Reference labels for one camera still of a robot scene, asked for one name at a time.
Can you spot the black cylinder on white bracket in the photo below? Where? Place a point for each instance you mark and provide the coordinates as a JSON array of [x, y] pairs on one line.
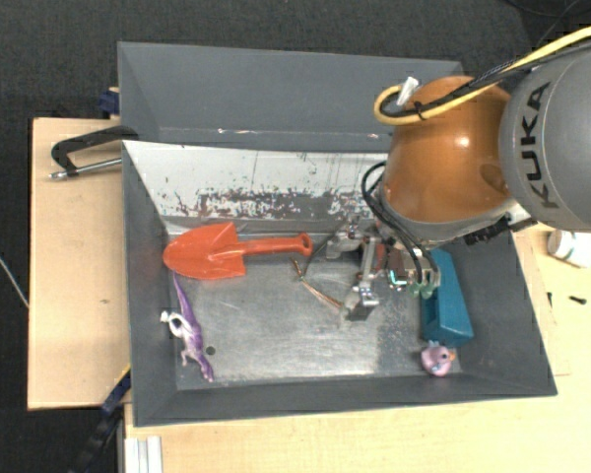
[[487, 233]]

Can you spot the brown cardboard board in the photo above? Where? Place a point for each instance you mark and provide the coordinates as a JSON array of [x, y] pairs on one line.
[[74, 274]]

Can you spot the purple toy dinosaur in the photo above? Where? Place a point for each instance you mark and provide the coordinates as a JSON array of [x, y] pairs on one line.
[[193, 335]]

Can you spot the grey metal bin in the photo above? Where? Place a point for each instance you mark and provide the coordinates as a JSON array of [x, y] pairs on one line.
[[276, 333]]

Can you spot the white plastic bottle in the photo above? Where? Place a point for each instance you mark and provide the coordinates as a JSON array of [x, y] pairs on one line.
[[571, 249]]

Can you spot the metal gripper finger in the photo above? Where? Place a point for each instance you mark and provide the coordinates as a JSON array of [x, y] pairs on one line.
[[362, 303], [339, 247]]

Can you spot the small black screw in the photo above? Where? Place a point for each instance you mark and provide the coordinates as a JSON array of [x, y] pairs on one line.
[[578, 300]]

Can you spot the pink toy bird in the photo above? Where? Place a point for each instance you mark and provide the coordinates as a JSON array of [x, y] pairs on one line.
[[436, 360]]

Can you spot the teal box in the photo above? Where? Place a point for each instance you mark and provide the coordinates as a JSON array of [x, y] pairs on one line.
[[448, 308]]

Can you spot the orange toy shovel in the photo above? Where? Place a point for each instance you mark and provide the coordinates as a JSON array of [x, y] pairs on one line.
[[207, 256]]

